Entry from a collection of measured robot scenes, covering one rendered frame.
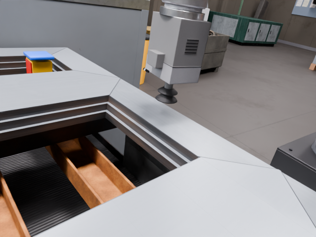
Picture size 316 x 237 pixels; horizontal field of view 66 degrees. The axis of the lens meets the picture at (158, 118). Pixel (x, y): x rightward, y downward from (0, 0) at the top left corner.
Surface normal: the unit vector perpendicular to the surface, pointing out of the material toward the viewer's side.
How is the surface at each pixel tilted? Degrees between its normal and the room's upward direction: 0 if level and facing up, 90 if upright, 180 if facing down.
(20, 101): 0
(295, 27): 90
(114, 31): 90
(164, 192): 0
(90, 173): 0
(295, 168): 90
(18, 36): 90
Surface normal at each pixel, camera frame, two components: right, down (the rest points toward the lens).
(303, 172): -0.80, 0.15
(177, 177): 0.15, -0.88
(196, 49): 0.52, 0.46
